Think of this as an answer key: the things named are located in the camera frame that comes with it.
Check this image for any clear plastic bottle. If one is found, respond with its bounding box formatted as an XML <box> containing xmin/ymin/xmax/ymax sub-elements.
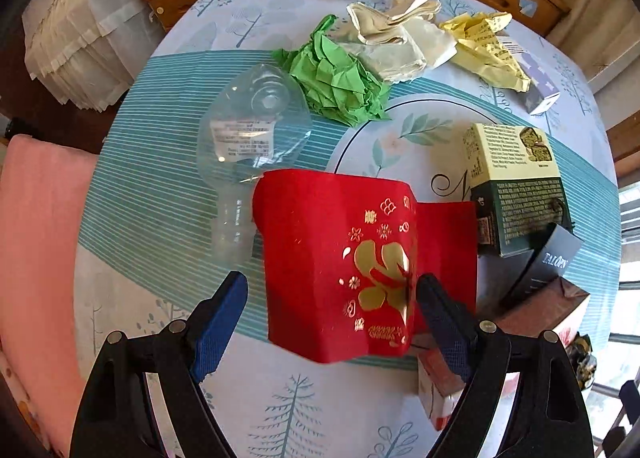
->
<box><xmin>197</xmin><ymin>63</ymin><xmax>314</xmax><ymax>264</ymax></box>

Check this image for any red and white small box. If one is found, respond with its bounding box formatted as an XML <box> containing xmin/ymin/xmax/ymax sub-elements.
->
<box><xmin>417</xmin><ymin>333</ymin><xmax>481</xmax><ymax>431</ymax></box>

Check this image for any dark box with hook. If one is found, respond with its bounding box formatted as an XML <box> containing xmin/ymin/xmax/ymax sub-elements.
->
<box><xmin>500</xmin><ymin>223</ymin><xmax>585</xmax><ymax>309</ymax></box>

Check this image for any red paper bag gold print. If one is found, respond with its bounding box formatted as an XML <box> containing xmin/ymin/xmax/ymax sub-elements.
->
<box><xmin>252</xmin><ymin>169</ymin><xmax>480</xmax><ymax>365</ymax></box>

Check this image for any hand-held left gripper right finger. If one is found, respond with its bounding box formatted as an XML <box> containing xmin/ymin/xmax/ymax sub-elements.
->
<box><xmin>416</xmin><ymin>274</ymin><xmax>596</xmax><ymax>458</ymax></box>

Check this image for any green and cream carton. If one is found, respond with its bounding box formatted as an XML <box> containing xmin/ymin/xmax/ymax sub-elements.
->
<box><xmin>461</xmin><ymin>123</ymin><xmax>571</xmax><ymax>257</ymax></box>

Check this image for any purple and white small box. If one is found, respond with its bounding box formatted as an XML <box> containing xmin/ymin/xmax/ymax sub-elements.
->
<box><xmin>500</xmin><ymin>35</ymin><xmax>561</xmax><ymax>115</ymax></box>

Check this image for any crumpled green paper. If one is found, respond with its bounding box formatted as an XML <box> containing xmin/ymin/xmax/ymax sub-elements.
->
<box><xmin>272</xmin><ymin>14</ymin><xmax>392</xmax><ymax>128</ymax></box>

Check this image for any brown paper box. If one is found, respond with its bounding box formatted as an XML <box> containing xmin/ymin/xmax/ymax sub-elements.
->
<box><xmin>480</xmin><ymin>277</ymin><xmax>592</xmax><ymax>354</ymax></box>

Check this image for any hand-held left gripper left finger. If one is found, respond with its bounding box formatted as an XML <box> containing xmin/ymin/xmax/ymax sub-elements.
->
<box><xmin>70</xmin><ymin>270</ymin><xmax>249</xmax><ymax>458</ymax></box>

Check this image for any crumpled yellow paper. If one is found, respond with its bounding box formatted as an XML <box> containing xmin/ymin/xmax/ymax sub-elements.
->
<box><xmin>440</xmin><ymin>11</ymin><xmax>532</xmax><ymax>93</ymax></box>

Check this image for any crumpled beige paper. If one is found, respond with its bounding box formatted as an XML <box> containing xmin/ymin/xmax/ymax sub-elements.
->
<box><xmin>330</xmin><ymin>0</ymin><xmax>458</xmax><ymax>85</ymax></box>

